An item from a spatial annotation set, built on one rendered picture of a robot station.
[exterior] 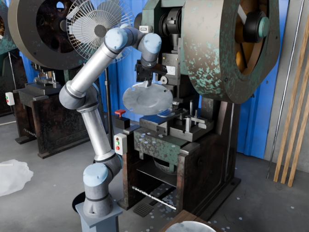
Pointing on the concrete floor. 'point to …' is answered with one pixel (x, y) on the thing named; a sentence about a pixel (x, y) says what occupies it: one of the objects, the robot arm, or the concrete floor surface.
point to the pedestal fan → (113, 14)
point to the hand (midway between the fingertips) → (146, 84)
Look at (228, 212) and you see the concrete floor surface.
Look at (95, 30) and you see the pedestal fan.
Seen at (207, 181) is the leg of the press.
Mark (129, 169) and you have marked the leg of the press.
